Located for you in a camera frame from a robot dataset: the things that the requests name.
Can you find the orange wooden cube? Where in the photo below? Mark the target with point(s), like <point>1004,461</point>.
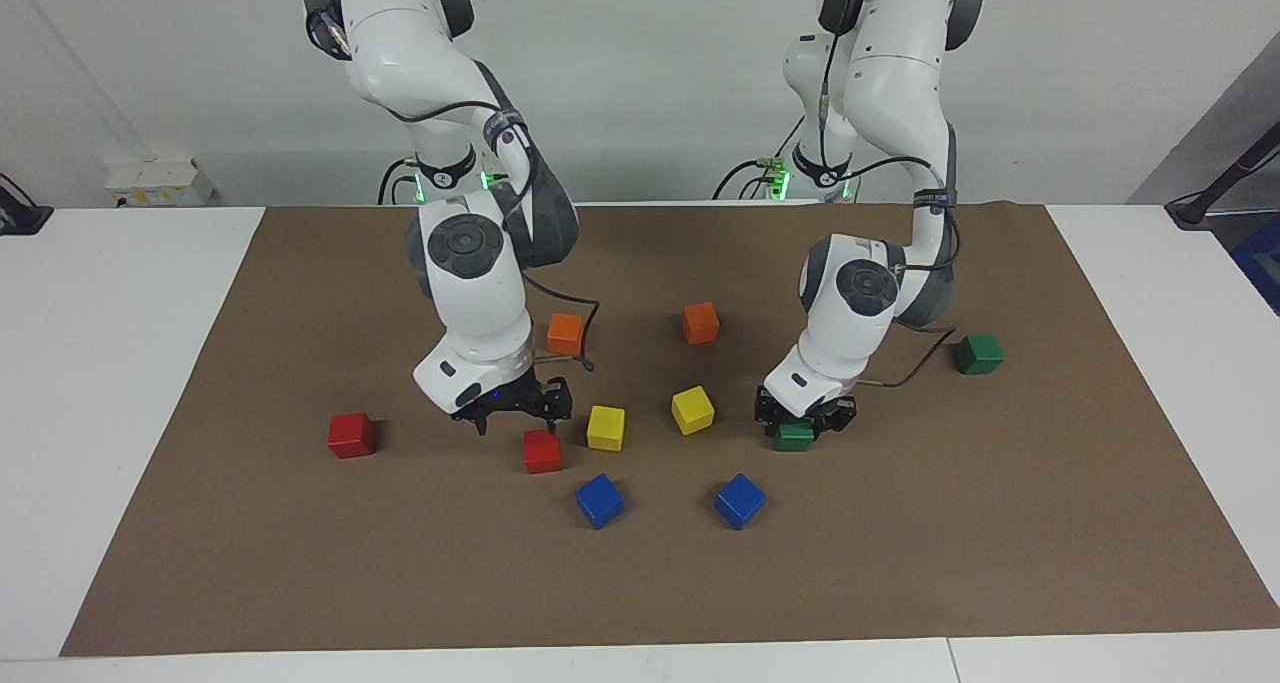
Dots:
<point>565,335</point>
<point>700,324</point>

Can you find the yellow wooden cube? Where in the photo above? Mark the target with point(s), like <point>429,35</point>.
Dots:
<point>605,429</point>
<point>692,410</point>

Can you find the blue wooden cube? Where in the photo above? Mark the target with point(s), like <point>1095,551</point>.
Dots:
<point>599,501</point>
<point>740,501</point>

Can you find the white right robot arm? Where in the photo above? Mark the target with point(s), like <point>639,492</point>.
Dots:
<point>480,293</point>

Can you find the blue plastic bin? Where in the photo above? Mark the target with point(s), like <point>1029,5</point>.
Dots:
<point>1262,268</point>

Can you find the black clamp mount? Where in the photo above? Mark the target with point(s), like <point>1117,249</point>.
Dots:
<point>20,218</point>

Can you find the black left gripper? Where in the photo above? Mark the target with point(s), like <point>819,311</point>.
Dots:
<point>805,413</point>

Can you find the brown table mat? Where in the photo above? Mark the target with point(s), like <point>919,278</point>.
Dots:
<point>400,563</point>

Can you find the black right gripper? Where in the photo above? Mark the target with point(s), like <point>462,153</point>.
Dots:
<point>505,401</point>

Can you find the green wooden cube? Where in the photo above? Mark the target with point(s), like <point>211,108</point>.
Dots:
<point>794,439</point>
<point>978,355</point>

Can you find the red wooden cube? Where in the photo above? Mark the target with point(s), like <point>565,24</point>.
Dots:
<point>542,453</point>
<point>351,436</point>

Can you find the white power strip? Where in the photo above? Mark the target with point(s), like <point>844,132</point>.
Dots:
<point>155,183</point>

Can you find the black stand pole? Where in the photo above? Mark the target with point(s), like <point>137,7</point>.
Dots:
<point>1215,198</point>

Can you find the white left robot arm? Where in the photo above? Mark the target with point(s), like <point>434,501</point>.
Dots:
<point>850,323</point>

